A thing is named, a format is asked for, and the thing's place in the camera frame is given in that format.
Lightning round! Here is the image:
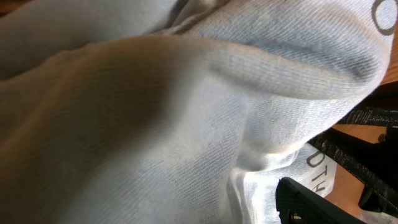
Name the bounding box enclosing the light blue printed t-shirt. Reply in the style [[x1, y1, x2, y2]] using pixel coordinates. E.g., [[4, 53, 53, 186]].
[[1, 0, 397, 223]]

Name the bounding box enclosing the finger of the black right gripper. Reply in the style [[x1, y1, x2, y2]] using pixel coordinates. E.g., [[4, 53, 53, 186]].
[[309, 129, 397, 218], [337, 107, 397, 128]]

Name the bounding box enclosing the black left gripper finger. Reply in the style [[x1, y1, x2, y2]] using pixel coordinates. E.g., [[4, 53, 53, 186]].
[[275, 177, 366, 224]]

